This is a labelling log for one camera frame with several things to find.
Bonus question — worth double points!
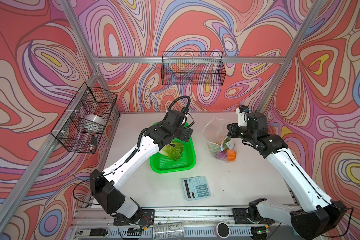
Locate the teal calculator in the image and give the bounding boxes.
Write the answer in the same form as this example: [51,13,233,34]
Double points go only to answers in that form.
[182,176,211,201]

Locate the aluminium frame post right rear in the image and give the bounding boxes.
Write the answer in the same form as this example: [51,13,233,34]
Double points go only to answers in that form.
[256,0,327,112]

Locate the black wire basket left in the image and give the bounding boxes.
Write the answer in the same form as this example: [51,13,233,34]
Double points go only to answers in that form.
[51,83,118,154]

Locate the orange bell pepper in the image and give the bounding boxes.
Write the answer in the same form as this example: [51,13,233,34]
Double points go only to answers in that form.
[226,149,237,162]

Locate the green plastic basket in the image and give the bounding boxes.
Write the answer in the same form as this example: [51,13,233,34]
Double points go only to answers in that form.
[150,138,197,174]

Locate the clear zip top bag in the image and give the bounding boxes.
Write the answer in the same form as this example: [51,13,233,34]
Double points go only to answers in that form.
[203,117,237,162]

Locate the black device on rail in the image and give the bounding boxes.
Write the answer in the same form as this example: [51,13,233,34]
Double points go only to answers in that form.
[74,228,110,238]

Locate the black wire basket rear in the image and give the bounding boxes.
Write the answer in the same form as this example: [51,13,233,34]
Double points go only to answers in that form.
[161,50,226,86]

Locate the silver drink can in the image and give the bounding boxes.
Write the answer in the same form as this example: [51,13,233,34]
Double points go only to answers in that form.
[152,223,185,240]

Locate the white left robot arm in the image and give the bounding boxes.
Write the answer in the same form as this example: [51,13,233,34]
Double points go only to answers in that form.
[89,107,193,224]

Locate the purple red onion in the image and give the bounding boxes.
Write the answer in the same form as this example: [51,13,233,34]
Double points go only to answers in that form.
[215,151,227,160]

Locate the aluminium front rail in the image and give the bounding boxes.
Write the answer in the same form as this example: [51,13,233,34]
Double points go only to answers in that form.
[64,206,301,240]

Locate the white roll in basket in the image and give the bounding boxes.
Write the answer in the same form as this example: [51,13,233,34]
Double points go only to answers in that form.
[84,114,106,127]

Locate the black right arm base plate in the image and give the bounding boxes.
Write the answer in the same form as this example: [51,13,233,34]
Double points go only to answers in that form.
[230,207,275,225]

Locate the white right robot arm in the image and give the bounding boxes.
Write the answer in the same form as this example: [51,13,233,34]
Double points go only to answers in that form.
[227,106,348,240]

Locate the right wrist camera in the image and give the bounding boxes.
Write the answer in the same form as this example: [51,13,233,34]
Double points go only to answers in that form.
[236,105,250,127]

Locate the black wire basket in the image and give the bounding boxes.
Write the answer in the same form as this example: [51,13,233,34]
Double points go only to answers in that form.
[161,50,226,86]
[51,83,118,154]

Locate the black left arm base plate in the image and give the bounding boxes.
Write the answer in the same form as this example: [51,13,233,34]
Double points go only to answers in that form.
[114,209,155,227]

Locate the green lettuce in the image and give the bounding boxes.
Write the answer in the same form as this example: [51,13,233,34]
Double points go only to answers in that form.
[159,142,184,161]

